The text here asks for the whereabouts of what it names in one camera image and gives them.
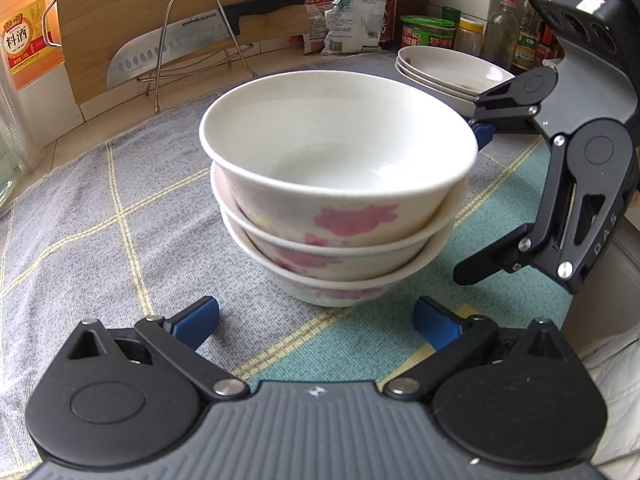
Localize white plate with fruit print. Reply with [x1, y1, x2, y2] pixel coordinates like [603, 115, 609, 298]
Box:
[396, 46, 513, 96]

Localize white floral bowl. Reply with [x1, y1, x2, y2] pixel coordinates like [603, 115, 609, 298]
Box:
[210, 166, 468, 282]
[221, 212, 454, 308]

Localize white bowl pink flowers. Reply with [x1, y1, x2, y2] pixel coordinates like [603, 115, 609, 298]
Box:
[198, 70, 478, 247]

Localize clear bottle red cap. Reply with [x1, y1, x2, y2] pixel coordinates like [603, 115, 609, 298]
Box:
[480, 0, 520, 70]

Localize yellow lid spice jar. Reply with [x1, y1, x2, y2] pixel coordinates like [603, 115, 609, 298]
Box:
[452, 16, 485, 56]

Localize green lidded food tub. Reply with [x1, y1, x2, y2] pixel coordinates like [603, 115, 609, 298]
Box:
[400, 15, 456, 49]

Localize grey checked cloth mat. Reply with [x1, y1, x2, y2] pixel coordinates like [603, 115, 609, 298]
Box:
[0, 52, 547, 480]

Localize dark soy sauce bottle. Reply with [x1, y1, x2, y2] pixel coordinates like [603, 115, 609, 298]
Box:
[378, 0, 397, 48]

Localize white jacket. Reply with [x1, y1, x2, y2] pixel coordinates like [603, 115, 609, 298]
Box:
[564, 231, 640, 480]

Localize white plastic food bag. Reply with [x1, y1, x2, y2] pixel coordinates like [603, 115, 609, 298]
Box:
[322, 0, 386, 54]

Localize red white snack bag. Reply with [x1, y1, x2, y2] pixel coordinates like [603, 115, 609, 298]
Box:
[303, 0, 334, 54]

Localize clear glass jar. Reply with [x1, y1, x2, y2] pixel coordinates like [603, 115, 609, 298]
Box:
[0, 58, 42, 204]

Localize bamboo cutting board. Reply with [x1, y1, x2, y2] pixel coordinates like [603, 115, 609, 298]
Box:
[54, 0, 313, 106]

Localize orange cooking wine box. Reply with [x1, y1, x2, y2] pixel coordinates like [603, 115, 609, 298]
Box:
[1, 0, 64, 90]

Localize metal wire rack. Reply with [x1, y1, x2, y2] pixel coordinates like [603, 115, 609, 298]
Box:
[135, 0, 260, 114]

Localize black handled kitchen knife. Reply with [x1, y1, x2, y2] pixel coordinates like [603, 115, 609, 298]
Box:
[105, 0, 305, 89]

